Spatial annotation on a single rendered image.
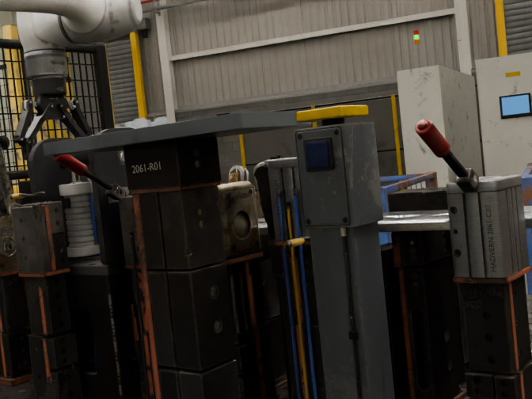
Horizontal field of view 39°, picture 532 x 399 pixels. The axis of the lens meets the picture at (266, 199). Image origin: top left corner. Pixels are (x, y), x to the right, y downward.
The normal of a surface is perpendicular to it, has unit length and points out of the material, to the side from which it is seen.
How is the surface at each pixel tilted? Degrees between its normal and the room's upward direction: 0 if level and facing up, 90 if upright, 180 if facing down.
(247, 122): 90
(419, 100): 90
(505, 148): 90
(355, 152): 90
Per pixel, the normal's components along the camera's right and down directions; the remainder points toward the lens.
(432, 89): -0.42, 0.09
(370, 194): 0.78, -0.05
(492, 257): -0.61, 0.11
